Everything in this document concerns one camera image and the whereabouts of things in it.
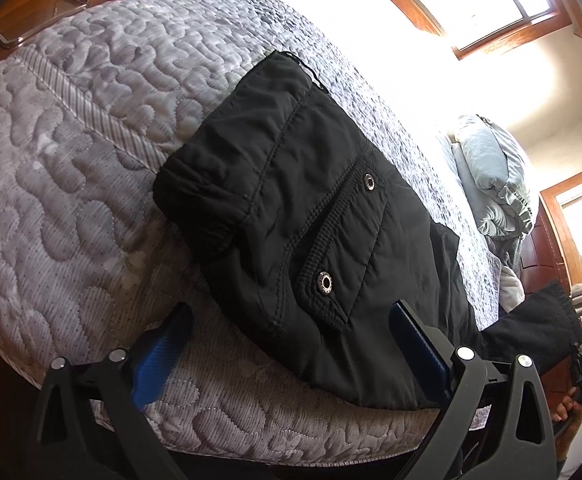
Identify black pants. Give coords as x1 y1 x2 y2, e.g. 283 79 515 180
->
153 52 477 410

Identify grey quilted bed mattress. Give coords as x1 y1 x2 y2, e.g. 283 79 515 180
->
0 0 500 466

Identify light blue pillow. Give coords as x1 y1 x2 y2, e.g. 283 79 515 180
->
451 114 539 240

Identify black metal chair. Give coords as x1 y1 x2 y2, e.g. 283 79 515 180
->
0 0 90 50

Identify person's right forearm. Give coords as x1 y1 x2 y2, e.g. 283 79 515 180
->
471 281 582 376

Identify person's right hand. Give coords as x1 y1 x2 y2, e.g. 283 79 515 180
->
551 387 582 424

